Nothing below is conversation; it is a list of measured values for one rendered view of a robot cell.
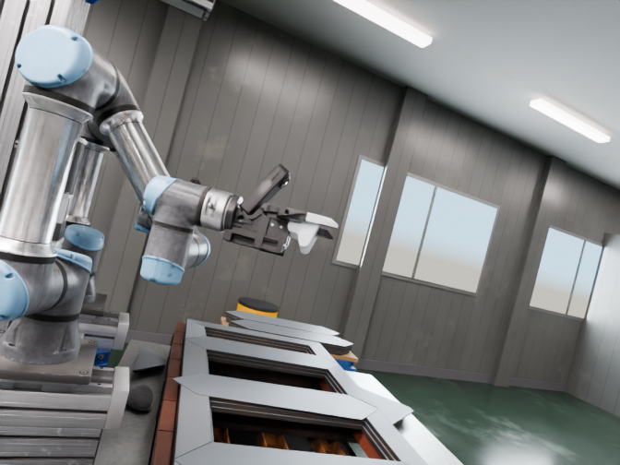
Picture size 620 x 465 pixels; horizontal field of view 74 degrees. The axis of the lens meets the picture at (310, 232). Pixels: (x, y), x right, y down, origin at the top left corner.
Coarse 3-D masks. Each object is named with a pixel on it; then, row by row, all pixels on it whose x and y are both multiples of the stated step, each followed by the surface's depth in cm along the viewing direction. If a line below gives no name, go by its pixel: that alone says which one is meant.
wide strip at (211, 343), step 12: (204, 336) 191; (204, 348) 175; (216, 348) 179; (228, 348) 183; (240, 348) 187; (252, 348) 191; (264, 348) 196; (276, 360) 183; (288, 360) 187; (300, 360) 192; (312, 360) 197; (324, 360) 202
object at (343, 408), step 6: (330, 396) 157; (336, 396) 159; (336, 402) 152; (342, 402) 154; (348, 402) 155; (336, 408) 147; (342, 408) 149; (348, 408) 150; (342, 414) 143; (348, 414) 144; (354, 414) 146
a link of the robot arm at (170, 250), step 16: (160, 224) 73; (160, 240) 73; (176, 240) 74; (192, 240) 82; (144, 256) 74; (160, 256) 73; (176, 256) 74; (192, 256) 80; (144, 272) 74; (160, 272) 73; (176, 272) 75
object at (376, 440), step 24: (216, 336) 207; (240, 336) 211; (216, 360) 174; (240, 360) 178; (264, 360) 181; (336, 384) 176; (216, 408) 131; (240, 408) 134; (264, 408) 136; (384, 456) 128
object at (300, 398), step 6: (288, 390) 152; (294, 390) 154; (300, 390) 155; (294, 396) 148; (300, 396) 150; (306, 396) 151; (294, 402) 143; (300, 402) 144; (306, 402) 145; (312, 402) 147; (294, 408) 138; (300, 408) 140; (306, 408) 141; (312, 408) 142
